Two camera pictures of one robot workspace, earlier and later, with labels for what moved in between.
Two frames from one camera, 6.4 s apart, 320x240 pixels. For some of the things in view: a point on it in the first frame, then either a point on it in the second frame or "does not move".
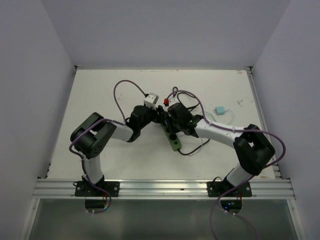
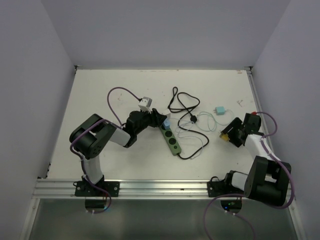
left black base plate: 84,188 does not move
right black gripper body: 174,126 → 244,127
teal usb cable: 213,118 does not move
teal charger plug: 219,110 does not move
